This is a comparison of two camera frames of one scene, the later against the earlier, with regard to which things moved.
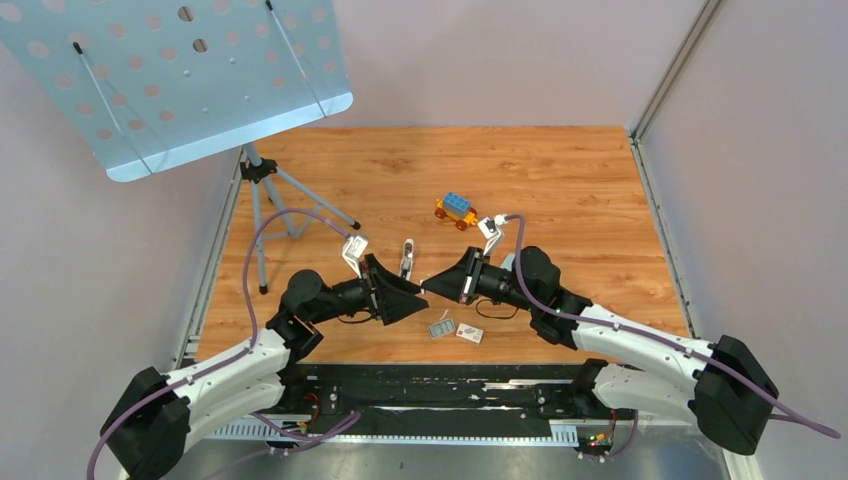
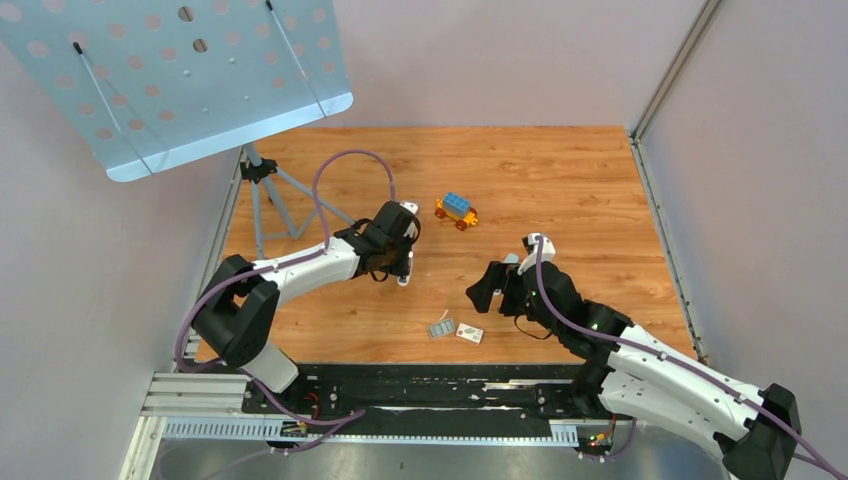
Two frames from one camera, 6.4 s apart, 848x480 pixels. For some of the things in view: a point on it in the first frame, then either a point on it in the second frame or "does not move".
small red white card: [469, 333] does not move
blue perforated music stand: [154, 86] does not move
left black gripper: [394, 296] → [401, 268]
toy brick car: [456, 208] does not move
